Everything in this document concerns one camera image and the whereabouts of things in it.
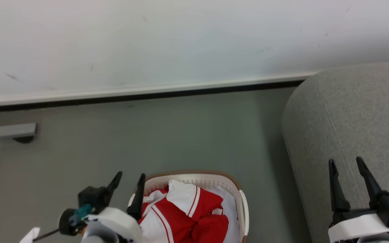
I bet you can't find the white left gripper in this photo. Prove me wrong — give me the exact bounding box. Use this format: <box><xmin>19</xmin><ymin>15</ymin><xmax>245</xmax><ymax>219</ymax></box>
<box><xmin>84</xmin><ymin>171</ymin><xmax>146</xmax><ymax>243</ymax></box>

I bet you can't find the grey metal furniture foot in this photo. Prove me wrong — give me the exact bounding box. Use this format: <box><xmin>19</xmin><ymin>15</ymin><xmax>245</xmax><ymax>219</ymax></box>
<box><xmin>0</xmin><ymin>123</ymin><xmax>38</xmax><ymax>144</ymax></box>

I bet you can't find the white paper tag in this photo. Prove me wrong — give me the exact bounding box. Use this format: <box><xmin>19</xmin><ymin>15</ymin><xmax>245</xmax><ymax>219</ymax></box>
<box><xmin>19</xmin><ymin>227</ymin><xmax>41</xmax><ymax>243</ymax></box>

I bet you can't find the grey fabric sofa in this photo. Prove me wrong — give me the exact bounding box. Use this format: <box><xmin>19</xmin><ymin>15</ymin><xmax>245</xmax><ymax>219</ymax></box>
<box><xmin>281</xmin><ymin>61</ymin><xmax>389</xmax><ymax>243</ymax></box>

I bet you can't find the plain white garment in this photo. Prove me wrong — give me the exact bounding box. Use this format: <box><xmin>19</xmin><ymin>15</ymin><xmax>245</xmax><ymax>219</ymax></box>
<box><xmin>211</xmin><ymin>186</ymin><xmax>241</xmax><ymax>243</ymax></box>

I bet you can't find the red and white garment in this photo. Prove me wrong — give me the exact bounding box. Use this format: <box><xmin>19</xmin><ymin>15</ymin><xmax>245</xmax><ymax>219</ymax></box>
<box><xmin>138</xmin><ymin>180</ymin><xmax>230</xmax><ymax>243</ymax></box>

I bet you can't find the white perforated laundry basket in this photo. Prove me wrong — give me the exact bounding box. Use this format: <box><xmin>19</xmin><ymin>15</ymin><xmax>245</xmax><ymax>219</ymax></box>
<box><xmin>128</xmin><ymin>170</ymin><xmax>250</xmax><ymax>243</ymax></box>

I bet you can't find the white and black baseboard strip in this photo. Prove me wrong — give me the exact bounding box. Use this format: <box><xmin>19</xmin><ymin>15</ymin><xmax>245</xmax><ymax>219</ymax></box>
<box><xmin>0</xmin><ymin>70</ymin><xmax>320</xmax><ymax>112</ymax></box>

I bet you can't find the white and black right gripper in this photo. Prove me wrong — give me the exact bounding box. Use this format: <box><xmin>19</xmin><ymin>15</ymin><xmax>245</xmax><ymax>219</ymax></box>
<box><xmin>328</xmin><ymin>157</ymin><xmax>389</xmax><ymax>243</ymax></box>

